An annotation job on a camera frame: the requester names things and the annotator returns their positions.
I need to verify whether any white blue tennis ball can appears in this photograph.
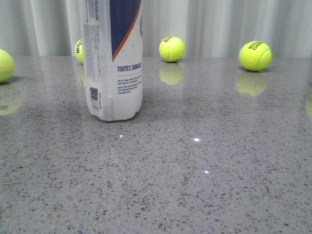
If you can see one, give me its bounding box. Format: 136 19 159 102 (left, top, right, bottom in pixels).
78 0 142 121

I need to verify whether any centre yellow tennis ball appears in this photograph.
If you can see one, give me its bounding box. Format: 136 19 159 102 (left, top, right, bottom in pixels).
159 36 185 62

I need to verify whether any yellow Wilson tennis ball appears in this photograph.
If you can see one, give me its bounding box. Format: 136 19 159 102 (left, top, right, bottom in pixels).
75 40 84 63

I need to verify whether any right yellow tennis ball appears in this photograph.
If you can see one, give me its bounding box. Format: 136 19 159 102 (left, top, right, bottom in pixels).
238 40 273 71

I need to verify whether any far left yellow tennis ball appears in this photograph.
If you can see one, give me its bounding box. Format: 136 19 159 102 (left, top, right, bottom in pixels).
0 49 15 83

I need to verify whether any grey pleated curtain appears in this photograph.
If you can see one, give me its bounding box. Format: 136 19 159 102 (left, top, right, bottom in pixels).
0 0 312 58

